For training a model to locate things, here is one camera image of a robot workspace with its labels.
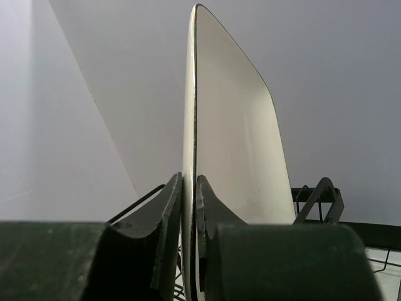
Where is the white rectangular plate black rim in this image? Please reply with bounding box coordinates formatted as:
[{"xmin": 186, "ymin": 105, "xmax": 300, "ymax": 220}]
[{"xmin": 181, "ymin": 4, "xmax": 296, "ymax": 300}]

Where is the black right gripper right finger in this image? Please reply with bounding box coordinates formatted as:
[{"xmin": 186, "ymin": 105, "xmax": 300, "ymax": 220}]
[{"xmin": 196, "ymin": 176, "xmax": 381, "ymax": 300}]

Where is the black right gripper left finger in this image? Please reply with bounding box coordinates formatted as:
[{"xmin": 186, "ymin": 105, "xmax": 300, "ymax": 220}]
[{"xmin": 1, "ymin": 173, "xmax": 182, "ymax": 300}]

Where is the black wire dish rack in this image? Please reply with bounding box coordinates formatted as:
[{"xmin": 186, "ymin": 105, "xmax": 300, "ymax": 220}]
[{"xmin": 105, "ymin": 177, "xmax": 401, "ymax": 301}]

